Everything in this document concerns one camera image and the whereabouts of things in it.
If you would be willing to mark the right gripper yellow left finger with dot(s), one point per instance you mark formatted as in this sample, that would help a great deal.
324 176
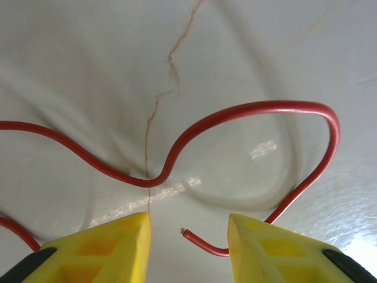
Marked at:
117 241

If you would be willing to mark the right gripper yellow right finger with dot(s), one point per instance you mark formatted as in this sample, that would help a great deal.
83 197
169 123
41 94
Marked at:
265 259

